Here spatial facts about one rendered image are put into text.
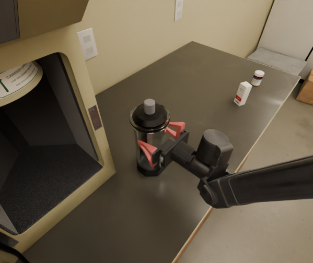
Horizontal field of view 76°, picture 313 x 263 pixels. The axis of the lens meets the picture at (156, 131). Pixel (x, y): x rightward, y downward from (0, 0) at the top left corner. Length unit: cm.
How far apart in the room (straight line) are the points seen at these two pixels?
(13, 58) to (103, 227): 46
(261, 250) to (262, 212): 27
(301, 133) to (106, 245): 226
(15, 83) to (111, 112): 55
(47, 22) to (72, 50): 9
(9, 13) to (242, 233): 165
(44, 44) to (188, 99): 70
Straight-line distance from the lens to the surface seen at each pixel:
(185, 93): 99
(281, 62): 297
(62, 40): 39
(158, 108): 52
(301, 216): 194
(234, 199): 42
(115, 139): 78
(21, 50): 37
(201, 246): 159
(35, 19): 31
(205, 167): 49
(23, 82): 41
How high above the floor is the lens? 152
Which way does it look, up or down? 47 degrees down
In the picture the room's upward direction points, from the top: straight up
